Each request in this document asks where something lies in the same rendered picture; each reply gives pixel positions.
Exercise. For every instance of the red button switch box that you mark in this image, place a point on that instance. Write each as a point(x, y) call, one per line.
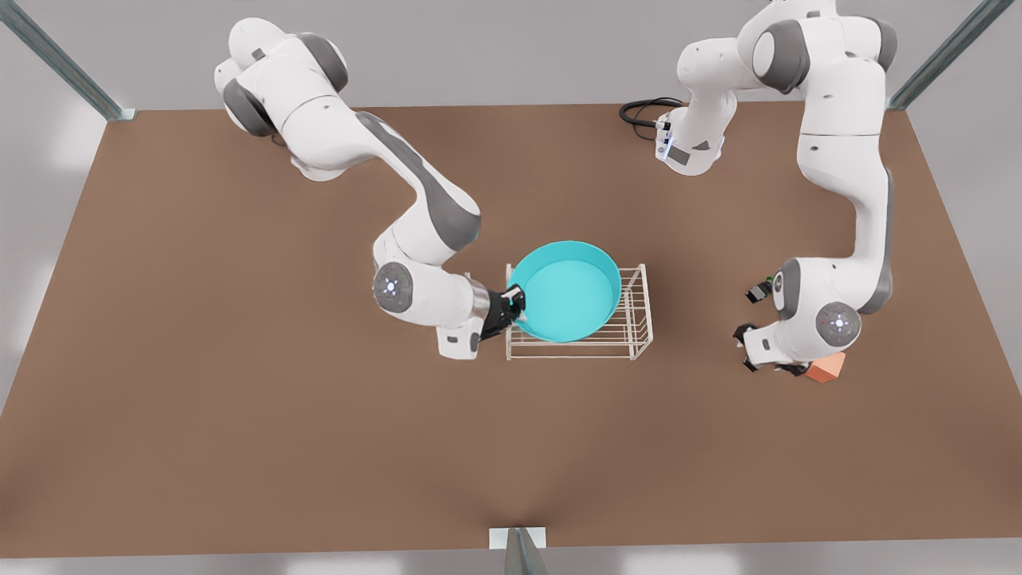
point(827, 369)

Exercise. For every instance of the silver frame post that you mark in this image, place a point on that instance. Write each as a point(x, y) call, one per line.
point(946, 56)
point(519, 551)
point(60, 60)

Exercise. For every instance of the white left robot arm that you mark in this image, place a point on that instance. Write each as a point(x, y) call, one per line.
point(842, 120)

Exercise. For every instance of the teal round plate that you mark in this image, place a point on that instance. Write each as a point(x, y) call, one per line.
point(567, 299)

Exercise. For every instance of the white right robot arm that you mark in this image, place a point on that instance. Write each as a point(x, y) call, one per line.
point(335, 136)

